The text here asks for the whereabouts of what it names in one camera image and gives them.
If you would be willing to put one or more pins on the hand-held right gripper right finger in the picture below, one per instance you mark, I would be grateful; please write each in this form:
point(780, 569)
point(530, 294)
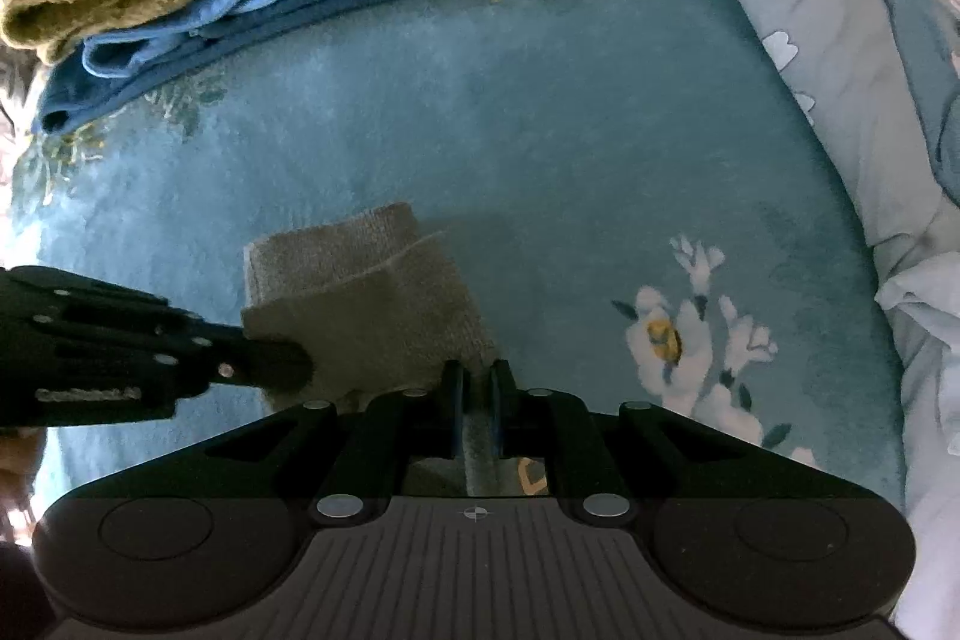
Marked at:
point(496, 411)

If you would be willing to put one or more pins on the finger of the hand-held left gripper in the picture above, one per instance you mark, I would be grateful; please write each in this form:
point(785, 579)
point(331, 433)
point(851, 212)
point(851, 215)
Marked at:
point(270, 366)
point(112, 304)

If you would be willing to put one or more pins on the grey pants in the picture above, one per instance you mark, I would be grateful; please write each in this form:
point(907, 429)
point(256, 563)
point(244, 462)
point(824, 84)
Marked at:
point(375, 325)

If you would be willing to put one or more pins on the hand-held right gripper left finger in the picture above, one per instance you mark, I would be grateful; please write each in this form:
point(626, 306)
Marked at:
point(453, 411)

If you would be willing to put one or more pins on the floral green blanket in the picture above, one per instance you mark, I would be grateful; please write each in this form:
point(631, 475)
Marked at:
point(525, 160)

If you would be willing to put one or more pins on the pale blue quilt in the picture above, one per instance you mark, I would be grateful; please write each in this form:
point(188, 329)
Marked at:
point(825, 48)

